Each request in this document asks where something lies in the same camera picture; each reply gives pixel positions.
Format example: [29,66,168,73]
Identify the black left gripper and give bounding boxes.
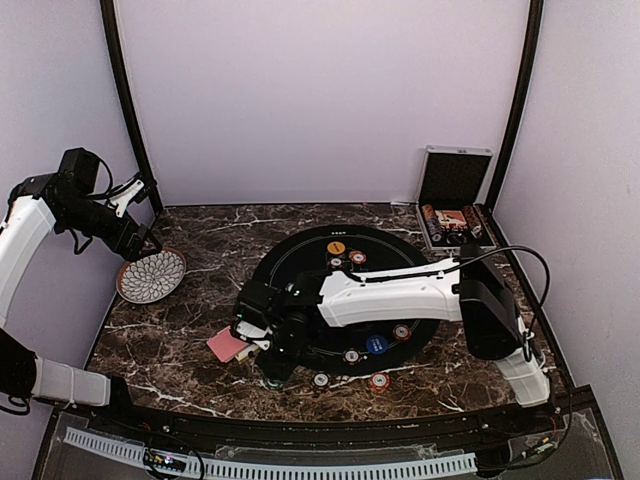
[59,194,161,262]

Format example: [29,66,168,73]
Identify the red back card deck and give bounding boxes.
[206,327,249,363]

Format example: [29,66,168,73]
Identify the black orange 100 chip stack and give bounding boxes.
[312,372,331,389]

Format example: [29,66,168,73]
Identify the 100 chips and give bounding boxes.
[343,349,361,365]
[328,257,343,269]

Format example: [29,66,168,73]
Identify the orange big blind button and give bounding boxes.
[327,241,346,255]

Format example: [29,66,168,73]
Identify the red 5 chips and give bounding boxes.
[393,324,412,342]
[349,251,367,265]

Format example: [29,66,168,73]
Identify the red 5 chip stack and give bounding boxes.
[368,372,391,394]

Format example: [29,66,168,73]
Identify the green chip stack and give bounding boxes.
[265,379,284,390]

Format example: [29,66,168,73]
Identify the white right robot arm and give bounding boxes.
[231,245,550,434]

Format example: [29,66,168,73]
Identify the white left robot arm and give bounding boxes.
[1,148,162,436]

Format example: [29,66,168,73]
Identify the floral ceramic plate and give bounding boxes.
[116,248,186,304]

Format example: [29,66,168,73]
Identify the yellow card box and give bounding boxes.
[235,344,261,363]

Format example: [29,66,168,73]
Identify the round black poker mat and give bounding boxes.
[253,225,440,376]

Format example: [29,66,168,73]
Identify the blue small blind button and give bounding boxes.
[365,335,389,355]

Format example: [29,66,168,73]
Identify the purple 500 chip roll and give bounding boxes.
[425,218,443,242]

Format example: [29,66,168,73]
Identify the clear dealer button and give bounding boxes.
[447,232,466,245]

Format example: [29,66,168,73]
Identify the boxed card deck in case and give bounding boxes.
[435,210,468,232]

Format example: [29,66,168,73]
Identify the wrapped brown 100 chip roll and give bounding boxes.
[462,205,484,239]

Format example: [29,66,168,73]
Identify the aluminium poker case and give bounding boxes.
[416,146,495,256]

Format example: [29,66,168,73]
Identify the black front table rail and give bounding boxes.
[73,404,552,452]

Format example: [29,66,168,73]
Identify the white cable duct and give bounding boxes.
[64,427,477,479]

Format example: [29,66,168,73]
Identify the black frame post left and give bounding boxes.
[99,0,164,216]

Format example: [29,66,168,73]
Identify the black frame post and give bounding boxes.
[99,0,164,216]
[485,0,544,212]

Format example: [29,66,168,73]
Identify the black frame post right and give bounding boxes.
[485,0,544,212]

